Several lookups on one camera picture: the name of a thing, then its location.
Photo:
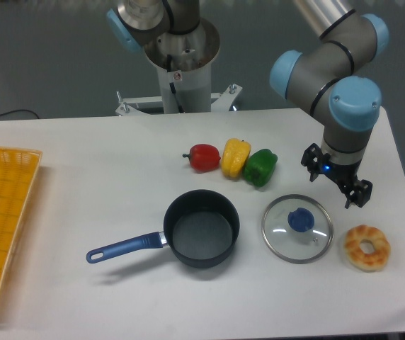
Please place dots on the glass pot lid blue knob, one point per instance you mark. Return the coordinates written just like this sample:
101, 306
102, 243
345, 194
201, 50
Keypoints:
297, 229

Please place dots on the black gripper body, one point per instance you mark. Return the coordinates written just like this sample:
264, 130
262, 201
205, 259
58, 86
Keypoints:
343, 175

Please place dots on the dark saucepan blue handle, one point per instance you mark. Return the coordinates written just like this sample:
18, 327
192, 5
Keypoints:
200, 226

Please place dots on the glazed ring donut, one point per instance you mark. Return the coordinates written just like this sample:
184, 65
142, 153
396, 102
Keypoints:
374, 261

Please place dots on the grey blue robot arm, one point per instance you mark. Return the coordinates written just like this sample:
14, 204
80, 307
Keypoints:
323, 83

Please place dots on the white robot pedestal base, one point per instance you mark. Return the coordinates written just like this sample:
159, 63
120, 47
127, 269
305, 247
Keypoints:
183, 64

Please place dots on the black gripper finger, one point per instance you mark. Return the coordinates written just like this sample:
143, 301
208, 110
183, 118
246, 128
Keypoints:
313, 160
357, 193

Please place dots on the red bell pepper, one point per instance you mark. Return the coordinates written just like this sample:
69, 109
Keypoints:
203, 157

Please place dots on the green bell pepper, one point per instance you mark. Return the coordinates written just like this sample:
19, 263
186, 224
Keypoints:
260, 167

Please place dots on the yellow bell pepper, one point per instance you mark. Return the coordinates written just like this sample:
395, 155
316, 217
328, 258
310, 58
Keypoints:
234, 157

